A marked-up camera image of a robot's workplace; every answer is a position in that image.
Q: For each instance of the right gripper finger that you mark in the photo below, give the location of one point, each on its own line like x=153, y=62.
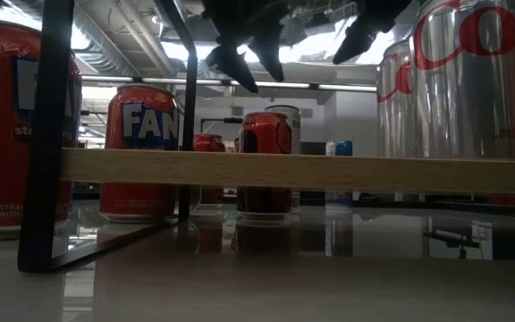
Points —
x=356, y=40

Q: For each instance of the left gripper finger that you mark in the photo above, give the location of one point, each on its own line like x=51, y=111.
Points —
x=235, y=65
x=271, y=53

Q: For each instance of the red Coca-Cola Star Wars can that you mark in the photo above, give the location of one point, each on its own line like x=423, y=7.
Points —
x=208, y=143
x=264, y=132

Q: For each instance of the silver Diet Coke can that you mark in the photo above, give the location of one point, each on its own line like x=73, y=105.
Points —
x=394, y=116
x=463, y=112

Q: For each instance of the light wooden shelf board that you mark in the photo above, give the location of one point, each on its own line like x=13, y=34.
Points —
x=284, y=170

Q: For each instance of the long ceiling light bar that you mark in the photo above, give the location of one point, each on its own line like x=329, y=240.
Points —
x=302, y=85

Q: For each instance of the blue silver Red Bull can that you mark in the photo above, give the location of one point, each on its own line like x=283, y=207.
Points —
x=343, y=148

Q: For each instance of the black metal shelf frame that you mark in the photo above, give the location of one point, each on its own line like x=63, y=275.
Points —
x=45, y=134

